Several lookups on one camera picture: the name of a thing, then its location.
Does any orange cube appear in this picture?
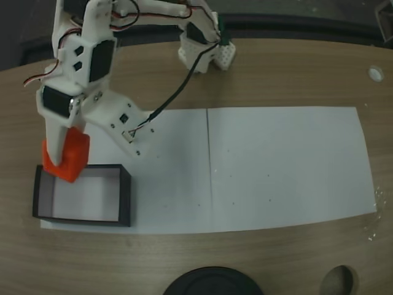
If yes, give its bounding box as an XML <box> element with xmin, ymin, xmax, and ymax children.
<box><xmin>41</xmin><ymin>127</ymin><xmax>91</xmax><ymax>184</ymax></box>

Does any green clamp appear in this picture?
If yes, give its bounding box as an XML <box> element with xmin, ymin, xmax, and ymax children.
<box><xmin>216</xmin><ymin>15</ymin><xmax>232</xmax><ymax>46</ymax></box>

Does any dark open box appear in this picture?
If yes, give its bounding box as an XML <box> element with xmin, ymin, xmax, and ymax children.
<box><xmin>32</xmin><ymin>163</ymin><xmax>133</xmax><ymax>229</ymax></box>

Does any black round object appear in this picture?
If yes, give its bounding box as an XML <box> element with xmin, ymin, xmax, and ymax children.
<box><xmin>161</xmin><ymin>266</ymin><xmax>265</xmax><ymax>295</ymax></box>

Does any grey metal frame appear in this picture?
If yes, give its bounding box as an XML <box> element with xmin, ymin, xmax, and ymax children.
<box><xmin>374</xmin><ymin>0</ymin><xmax>393</xmax><ymax>44</ymax></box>

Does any black camera cable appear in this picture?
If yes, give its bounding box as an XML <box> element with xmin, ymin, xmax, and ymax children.
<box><xmin>146</xmin><ymin>36</ymin><xmax>228</xmax><ymax>124</ymax></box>

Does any white paper sheet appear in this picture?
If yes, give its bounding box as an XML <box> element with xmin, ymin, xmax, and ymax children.
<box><xmin>40</xmin><ymin>108</ymin><xmax>214</xmax><ymax>236</ymax></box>
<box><xmin>206</xmin><ymin>106</ymin><xmax>377</xmax><ymax>233</ymax></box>

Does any small white round cap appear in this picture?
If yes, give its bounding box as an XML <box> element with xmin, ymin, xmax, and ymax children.
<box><xmin>368</xmin><ymin>65</ymin><xmax>384</xmax><ymax>82</ymax></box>

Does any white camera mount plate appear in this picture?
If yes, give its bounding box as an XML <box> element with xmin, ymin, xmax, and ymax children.
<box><xmin>84</xmin><ymin>88</ymin><xmax>156</xmax><ymax>159</ymax></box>

